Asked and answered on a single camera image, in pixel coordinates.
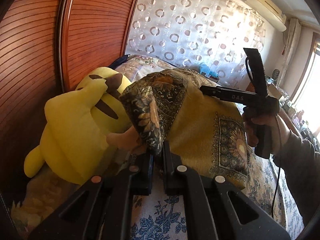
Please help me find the yellow plush toy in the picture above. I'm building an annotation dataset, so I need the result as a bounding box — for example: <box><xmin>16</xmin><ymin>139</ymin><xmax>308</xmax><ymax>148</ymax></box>
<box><xmin>24</xmin><ymin>67</ymin><xmax>131</xmax><ymax>185</ymax></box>

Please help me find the golden brown patterned cloth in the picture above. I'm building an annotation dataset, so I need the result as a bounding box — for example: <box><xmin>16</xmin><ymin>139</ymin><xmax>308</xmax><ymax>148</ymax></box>
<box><xmin>120</xmin><ymin>69</ymin><xmax>248</xmax><ymax>189</ymax></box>

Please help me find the wooden window-side cabinet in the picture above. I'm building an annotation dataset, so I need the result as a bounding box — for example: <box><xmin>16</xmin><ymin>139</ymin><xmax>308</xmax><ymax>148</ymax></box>
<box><xmin>279</xmin><ymin>88</ymin><xmax>319</xmax><ymax>152</ymax></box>

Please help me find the person's right hand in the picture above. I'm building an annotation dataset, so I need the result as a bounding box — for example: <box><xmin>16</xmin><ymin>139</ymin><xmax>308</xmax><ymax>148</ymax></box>
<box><xmin>242</xmin><ymin>111</ymin><xmax>291</xmax><ymax>156</ymax></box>

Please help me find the blue white floral sheet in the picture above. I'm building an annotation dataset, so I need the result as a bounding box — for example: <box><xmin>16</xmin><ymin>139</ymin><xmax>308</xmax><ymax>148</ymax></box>
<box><xmin>129</xmin><ymin>142</ymin><xmax>290</xmax><ymax>239</ymax></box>

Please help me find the cardboard box on cabinet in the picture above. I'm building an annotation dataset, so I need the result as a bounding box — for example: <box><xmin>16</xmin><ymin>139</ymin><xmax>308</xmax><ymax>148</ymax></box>
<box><xmin>267</xmin><ymin>83</ymin><xmax>287</xmax><ymax>100</ymax></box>

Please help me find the person's left hand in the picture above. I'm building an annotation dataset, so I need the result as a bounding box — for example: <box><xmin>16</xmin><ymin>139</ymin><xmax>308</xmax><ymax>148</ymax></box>
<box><xmin>106</xmin><ymin>126</ymin><xmax>146</xmax><ymax>155</ymax></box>

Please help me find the grey sleeved right forearm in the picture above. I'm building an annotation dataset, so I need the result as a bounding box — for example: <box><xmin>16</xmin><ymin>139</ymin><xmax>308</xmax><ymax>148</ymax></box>
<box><xmin>273</xmin><ymin>117</ymin><xmax>319</xmax><ymax>225</ymax></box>

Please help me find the teal item at bedhead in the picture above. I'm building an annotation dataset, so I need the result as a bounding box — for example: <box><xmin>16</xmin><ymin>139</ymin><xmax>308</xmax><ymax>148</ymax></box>
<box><xmin>199</xmin><ymin>63</ymin><xmax>219</xmax><ymax>79</ymax></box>

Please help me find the white wall air conditioner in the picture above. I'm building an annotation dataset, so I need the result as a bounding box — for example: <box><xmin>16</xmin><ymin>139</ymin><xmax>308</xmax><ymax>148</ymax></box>
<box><xmin>245</xmin><ymin>0</ymin><xmax>286</xmax><ymax>32</ymax></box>

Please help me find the wooden slatted wardrobe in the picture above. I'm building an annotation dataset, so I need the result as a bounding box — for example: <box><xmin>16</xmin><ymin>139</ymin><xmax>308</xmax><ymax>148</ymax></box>
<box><xmin>1</xmin><ymin>0</ymin><xmax>137</xmax><ymax>205</ymax></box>

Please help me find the white circle-pattern curtain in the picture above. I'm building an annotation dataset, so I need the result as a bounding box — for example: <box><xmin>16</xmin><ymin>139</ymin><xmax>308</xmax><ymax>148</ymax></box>
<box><xmin>126</xmin><ymin>0</ymin><xmax>265</xmax><ymax>88</ymax></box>

